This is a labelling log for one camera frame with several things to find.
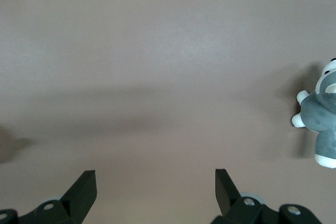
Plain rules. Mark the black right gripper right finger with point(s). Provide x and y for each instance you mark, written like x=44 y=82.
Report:
x=236 y=203

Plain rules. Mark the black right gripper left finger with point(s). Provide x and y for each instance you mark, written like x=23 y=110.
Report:
x=78 y=197

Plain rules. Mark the grey white plush husky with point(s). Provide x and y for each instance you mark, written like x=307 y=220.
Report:
x=319 y=113

